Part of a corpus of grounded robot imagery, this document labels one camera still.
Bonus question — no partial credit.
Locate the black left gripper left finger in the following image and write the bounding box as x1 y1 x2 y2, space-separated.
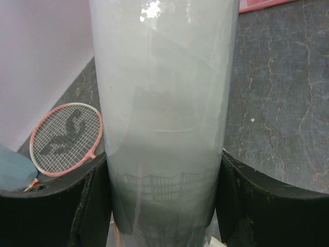
1 153 112 246

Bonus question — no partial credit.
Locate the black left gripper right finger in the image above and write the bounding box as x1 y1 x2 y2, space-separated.
216 151 328 246

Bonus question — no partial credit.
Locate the white shuttlecock tube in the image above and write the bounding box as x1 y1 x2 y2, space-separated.
89 1 240 246

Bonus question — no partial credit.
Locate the pink badminton racket left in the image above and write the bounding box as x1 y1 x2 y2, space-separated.
29 102 103 177

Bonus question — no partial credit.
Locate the colourful patchwork placemat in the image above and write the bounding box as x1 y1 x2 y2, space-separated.
24 178 40 192

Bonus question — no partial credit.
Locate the light blue mug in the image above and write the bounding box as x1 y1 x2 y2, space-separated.
1 145 38 191

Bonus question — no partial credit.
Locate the pink sport racket bag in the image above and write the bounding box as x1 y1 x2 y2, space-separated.
239 0 295 14

